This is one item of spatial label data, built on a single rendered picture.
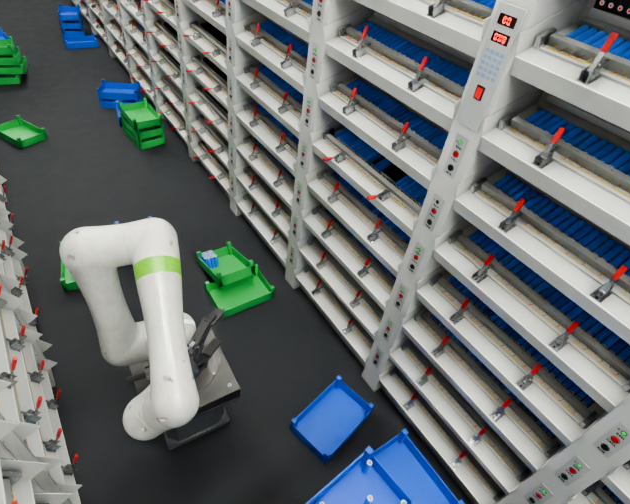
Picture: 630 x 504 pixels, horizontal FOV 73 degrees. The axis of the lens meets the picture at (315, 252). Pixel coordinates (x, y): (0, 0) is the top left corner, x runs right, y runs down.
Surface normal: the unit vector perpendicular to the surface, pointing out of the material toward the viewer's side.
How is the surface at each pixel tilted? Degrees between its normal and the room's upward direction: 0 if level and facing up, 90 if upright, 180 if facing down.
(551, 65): 18
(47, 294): 0
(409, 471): 0
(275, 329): 0
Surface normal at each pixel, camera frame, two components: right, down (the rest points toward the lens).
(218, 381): 0.08, -0.72
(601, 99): -0.82, 0.52
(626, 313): -0.14, -0.60
